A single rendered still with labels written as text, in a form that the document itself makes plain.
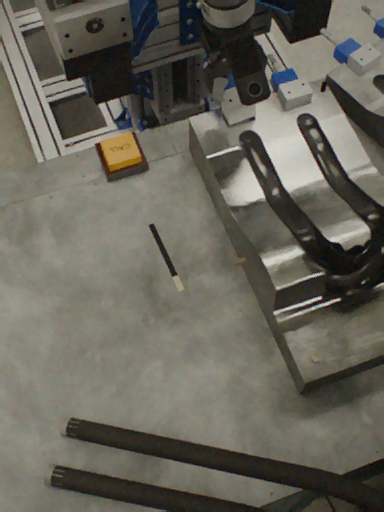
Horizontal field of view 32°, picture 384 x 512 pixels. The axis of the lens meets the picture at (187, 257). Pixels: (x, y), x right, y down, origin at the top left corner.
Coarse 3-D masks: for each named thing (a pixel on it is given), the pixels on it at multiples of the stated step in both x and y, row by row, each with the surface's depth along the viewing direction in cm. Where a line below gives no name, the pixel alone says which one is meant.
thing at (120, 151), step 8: (120, 136) 121; (128, 136) 121; (104, 144) 121; (112, 144) 121; (120, 144) 121; (128, 144) 121; (136, 144) 121; (104, 152) 120; (112, 152) 120; (120, 152) 120; (128, 152) 120; (136, 152) 120; (112, 160) 119; (120, 160) 119; (128, 160) 119; (136, 160) 120; (112, 168) 120
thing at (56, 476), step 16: (48, 480) 95; (64, 480) 94; (80, 480) 94; (96, 480) 93; (112, 480) 93; (128, 480) 93; (112, 496) 92; (128, 496) 92; (144, 496) 91; (160, 496) 91; (176, 496) 90; (192, 496) 90
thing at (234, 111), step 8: (232, 80) 113; (232, 88) 111; (224, 96) 111; (232, 96) 111; (224, 104) 112; (232, 104) 110; (240, 104) 110; (224, 112) 115; (232, 112) 112; (240, 112) 113; (248, 112) 114; (232, 120) 114; (240, 120) 115
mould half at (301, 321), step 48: (192, 144) 120; (288, 144) 114; (336, 144) 114; (240, 192) 110; (240, 240) 108; (288, 240) 101; (336, 240) 100; (288, 288) 98; (288, 336) 101; (336, 336) 101
